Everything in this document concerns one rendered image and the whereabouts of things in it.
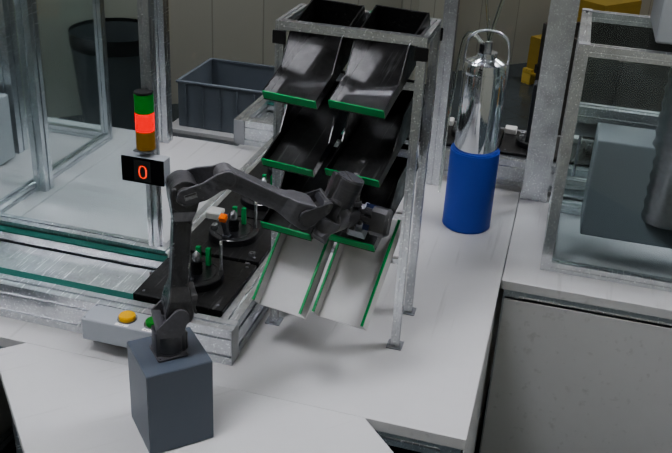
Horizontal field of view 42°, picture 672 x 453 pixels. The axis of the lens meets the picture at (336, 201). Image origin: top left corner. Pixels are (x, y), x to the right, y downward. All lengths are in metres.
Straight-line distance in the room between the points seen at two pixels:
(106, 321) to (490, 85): 1.30
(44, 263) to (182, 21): 4.01
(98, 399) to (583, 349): 1.40
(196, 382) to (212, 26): 4.78
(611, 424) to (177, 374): 1.49
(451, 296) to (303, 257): 0.53
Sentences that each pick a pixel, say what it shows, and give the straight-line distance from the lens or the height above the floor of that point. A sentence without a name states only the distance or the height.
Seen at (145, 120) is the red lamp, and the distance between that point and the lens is 2.27.
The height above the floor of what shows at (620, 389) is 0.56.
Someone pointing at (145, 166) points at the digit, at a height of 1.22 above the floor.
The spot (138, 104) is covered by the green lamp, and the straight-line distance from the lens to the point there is 2.26.
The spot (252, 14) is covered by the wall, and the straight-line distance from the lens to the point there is 6.52.
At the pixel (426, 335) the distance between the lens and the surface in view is 2.30.
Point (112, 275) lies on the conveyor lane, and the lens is 2.43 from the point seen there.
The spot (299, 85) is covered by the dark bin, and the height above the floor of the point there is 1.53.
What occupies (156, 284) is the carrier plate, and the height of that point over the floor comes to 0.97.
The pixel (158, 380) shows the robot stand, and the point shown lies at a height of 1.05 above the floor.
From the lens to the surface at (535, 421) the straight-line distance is 2.86.
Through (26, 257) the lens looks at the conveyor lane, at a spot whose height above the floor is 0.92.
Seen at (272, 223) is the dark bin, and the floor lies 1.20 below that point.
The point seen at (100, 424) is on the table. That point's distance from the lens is 2.02.
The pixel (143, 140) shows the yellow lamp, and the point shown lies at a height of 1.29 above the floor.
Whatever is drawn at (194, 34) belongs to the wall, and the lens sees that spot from 6.39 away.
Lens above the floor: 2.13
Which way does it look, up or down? 25 degrees down
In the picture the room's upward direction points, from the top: 3 degrees clockwise
